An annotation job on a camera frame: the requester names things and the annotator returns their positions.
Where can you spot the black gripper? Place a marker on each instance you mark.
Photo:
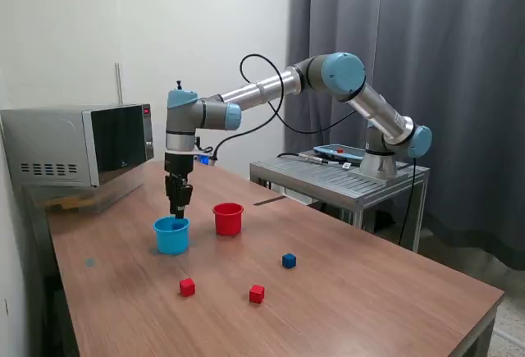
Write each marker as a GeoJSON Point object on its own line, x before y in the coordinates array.
{"type": "Point", "coordinates": [179, 165]}

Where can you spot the red cube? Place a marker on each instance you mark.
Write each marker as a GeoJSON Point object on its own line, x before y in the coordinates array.
{"type": "Point", "coordinates": [257, 294]}
{"type": "Point", "coordinates": [187, 287]}

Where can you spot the silver blue-jointed robot arm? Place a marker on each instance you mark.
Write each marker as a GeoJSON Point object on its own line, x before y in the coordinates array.
{"type": "Point", "coordinates": [262, 90]}

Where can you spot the blue plastic cup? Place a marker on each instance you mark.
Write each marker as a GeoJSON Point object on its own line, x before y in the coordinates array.
{"type": "Point", "coordinates": [172, 240]}

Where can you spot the red plastic cup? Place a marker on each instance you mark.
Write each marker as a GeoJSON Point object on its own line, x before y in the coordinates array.
{"type": "Point", "coordinates": [228, 221]}

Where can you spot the dark flat strip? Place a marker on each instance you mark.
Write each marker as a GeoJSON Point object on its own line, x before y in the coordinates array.
{"type": "Point", "coordinates": [268, 201]}

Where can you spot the wooden blocks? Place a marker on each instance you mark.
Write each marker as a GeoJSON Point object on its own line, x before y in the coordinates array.
{"type": "Point", "coordinates": [69, 203]}

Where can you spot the blue tape piece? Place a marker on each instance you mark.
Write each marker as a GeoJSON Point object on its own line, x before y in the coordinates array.
{"type": "Point", "coordinates": [89, 263]}

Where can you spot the silver microwave oven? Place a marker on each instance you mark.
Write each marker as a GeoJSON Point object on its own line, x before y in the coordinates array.
{"type": "Point", "coordinates": [49, 143]}

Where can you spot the grey metal robot stand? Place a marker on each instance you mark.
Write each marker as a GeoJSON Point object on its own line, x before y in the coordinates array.
{"type": "Point", "coordinates": [328, 180]}

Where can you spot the blue-edged teach pendant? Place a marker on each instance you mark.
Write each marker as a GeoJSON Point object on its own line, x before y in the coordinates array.
{"type": "Point", "coordinates": [332, 152]}

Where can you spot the grey curtain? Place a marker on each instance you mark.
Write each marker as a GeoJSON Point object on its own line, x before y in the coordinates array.
{"type": "Point", "coordinates": [484, 86]}

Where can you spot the blue-lit wrist camera box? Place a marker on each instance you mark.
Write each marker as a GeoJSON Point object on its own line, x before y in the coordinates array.
{"type": "Point", "coordinates": [204, 159]}

